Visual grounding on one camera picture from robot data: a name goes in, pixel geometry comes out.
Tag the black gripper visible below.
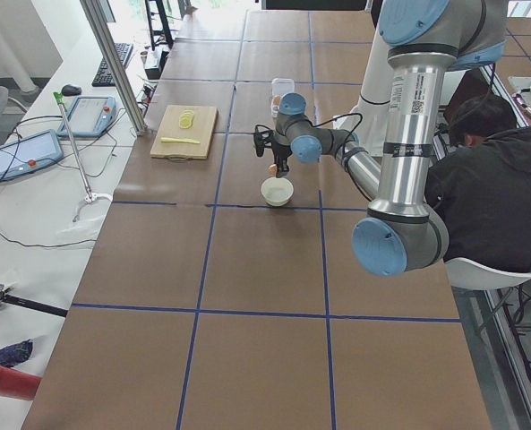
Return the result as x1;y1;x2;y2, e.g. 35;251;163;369
271;140;291;178

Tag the clear plastic egg box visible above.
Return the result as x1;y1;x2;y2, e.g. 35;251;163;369
270;78;295;118

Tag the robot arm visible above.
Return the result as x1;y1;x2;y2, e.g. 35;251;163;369
253;1;508;276

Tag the white bowl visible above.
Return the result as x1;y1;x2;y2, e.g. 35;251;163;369
261;177;294;207

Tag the bamboo cutting board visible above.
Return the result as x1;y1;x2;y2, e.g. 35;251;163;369
150;105;218;159

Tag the yellow plastic knife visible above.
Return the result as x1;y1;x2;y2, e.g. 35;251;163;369
160;137;201;144

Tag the reacher grabber tool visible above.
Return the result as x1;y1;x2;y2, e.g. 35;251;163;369
53;91;113;223

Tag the far teach pendant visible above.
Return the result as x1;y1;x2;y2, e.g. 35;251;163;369
64;96;116;139

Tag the teach pendant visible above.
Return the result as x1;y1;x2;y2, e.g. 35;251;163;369
64;96;116;139
0;130;64;181

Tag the black keyboard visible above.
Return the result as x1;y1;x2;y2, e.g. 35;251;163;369
90;42;134;88

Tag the white chair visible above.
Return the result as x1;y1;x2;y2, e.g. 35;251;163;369
443;257;531;323

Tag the person in black hoodie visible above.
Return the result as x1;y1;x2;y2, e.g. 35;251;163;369
424;95;531;272

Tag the black computer mouse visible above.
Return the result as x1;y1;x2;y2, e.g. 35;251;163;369
61;84;81;97

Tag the near teach pendant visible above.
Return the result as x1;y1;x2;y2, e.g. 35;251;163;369
0;130;64;181

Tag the black tripod rod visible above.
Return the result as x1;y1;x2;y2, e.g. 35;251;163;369
0;284;68;318

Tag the blue patterned cloth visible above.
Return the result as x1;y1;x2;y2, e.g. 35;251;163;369
0;340;33;367

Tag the red cylinder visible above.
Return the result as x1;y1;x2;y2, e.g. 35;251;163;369
0;366;41;400

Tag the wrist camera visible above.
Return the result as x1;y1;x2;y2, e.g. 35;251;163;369
253;125;273;158

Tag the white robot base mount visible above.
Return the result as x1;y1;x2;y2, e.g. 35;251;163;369
332;112;372;151

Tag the aluminium frame post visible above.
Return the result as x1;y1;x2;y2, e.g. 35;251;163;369
80;0;148;136

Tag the black pendant cable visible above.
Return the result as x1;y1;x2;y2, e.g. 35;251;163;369
0;116;127;250

